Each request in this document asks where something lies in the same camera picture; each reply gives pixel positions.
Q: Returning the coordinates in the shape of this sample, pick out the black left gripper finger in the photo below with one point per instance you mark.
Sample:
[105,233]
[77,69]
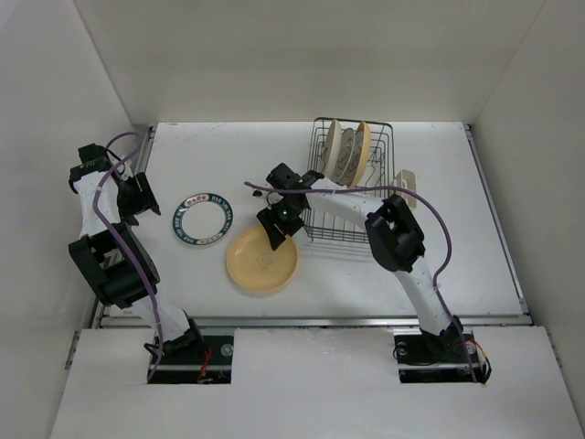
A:
[147,198]
[130,219]

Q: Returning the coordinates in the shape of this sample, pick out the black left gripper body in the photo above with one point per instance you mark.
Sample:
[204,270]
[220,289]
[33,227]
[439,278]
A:
[129,197]

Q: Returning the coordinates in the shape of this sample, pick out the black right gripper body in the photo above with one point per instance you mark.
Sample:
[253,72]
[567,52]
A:
[287,216]

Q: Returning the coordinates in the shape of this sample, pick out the white plate dark patterned rim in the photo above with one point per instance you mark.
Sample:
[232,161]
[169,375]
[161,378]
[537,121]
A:
[202,219]

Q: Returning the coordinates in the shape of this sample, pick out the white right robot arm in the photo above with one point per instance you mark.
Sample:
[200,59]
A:
[395,239]

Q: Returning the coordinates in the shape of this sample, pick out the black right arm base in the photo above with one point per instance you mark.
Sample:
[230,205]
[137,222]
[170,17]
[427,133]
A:
[459,363]

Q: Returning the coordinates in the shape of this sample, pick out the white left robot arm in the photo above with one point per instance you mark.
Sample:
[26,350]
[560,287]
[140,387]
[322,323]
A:
[117,267]

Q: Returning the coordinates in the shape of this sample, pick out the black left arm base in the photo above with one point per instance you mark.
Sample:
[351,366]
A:
[207,364]

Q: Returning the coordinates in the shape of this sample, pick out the white patterned plate in rack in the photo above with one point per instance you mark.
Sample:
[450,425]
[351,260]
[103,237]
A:
[349,157]

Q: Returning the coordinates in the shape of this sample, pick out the cream white plate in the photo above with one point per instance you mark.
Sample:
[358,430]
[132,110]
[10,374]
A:
[331,149]

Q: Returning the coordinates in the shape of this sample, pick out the beige cutlery holder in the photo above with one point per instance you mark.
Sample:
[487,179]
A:
[407,180]

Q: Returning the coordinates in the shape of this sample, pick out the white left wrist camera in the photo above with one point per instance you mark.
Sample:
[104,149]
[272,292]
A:
[126,171]

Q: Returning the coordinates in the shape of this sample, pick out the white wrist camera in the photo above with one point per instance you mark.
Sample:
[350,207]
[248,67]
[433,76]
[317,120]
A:
[126,171]
[259,193]

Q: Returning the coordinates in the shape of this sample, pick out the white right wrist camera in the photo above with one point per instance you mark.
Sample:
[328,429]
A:
[259,193]

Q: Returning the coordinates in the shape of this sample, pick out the aluminium rail right side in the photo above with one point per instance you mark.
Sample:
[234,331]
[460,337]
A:
[500,233]

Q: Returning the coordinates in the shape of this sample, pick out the aluminium rail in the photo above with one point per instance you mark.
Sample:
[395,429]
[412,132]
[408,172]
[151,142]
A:
[500,233]
[112,338]

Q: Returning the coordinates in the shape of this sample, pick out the aluminium rail front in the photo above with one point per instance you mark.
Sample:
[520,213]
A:
[112,338]

